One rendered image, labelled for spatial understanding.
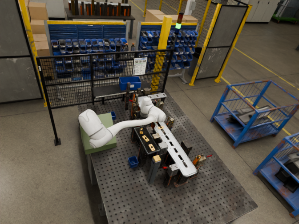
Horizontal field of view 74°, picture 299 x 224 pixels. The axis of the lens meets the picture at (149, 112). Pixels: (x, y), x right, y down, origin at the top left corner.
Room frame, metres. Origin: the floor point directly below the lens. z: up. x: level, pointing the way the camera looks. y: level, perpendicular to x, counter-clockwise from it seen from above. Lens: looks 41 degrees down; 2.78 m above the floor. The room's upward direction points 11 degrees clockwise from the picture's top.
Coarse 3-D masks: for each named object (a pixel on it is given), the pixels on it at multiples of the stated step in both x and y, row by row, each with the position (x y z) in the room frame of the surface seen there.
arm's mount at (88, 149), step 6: (102, 114) 1.77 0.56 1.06; (108, 114) 1.80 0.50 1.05; (102, 120) 1.72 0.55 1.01; (108, 120) 1.75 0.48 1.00; (108, 126) 1.70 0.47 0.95; (84, 132) 1.53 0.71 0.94; (84, 138) 1.49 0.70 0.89; (114, 138) 1.62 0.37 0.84; (84, 144) 1.43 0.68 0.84; (108, 144) 1.54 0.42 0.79; (114, 144) 1.59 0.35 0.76; (90, 150) 1.43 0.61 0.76; (96, 150) 1.47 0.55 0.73; (102, 150) 1.51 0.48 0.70
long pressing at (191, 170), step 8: (144, 96) 2.39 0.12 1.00; (168, 128) 1.82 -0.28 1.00; (168, 136) 1.68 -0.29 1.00; (168, 144) 1.55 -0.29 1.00; (176, 144) 1.58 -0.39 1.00; (168, 152) 1.45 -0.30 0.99; (184, 152) 1.49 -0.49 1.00; (176, 160) 1.35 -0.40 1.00; (184, 160) 1.37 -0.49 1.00; (184, 168) 1.27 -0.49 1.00; (192, 168) 1.29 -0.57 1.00; (184, 176) 1.18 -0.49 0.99
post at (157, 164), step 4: (160, 160) 1.21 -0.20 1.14; (152, 164) 1.20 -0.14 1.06; (156, 164) 1.18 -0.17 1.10; (152, 168) 1.19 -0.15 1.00; (156, 168) 1.19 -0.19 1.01; (152, 172) 1.18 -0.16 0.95; (156, 172) 1.20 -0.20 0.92; (148, 176) 1.22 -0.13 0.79; (152, 176) 1.18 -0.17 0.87; (148, 180) 1.20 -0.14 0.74; (152, 180) 1.19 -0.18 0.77; (148, 184) 1.17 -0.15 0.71
